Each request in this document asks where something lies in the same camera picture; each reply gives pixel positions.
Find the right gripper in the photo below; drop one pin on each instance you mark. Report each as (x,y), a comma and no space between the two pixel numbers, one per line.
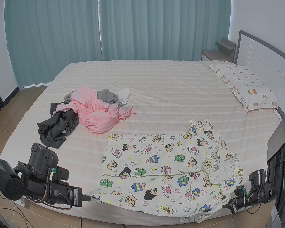
(241,203)

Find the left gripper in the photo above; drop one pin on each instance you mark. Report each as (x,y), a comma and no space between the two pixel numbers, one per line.
(64,195)

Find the white printed pyjama top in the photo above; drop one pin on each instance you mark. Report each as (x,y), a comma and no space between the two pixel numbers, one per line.
(156,165)

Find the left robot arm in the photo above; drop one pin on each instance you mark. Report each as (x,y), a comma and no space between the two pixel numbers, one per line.
(4,174)

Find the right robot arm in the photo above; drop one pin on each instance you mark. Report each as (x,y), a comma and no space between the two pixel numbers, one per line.
(282,163)

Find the pile of clothes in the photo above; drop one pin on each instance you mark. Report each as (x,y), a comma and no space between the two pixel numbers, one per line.
(90,113)

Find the bed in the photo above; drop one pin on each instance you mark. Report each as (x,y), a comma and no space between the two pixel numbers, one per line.
(168,84)

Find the white printed pillow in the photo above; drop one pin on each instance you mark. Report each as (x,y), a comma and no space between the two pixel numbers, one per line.
(247,84)

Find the grey bedside table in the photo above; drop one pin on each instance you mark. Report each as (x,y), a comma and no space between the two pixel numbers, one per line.
(216,54)

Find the blue-green curtain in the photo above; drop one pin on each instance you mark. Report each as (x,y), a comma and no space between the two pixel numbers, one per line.
(163,20)
(52,32)

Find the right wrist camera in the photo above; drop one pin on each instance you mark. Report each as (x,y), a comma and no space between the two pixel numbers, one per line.
(240,190)

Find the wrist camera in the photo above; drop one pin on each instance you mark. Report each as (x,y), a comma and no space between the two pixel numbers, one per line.
(62,174)
(240,190)

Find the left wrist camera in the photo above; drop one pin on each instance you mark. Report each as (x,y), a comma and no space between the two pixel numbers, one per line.
(62,174)

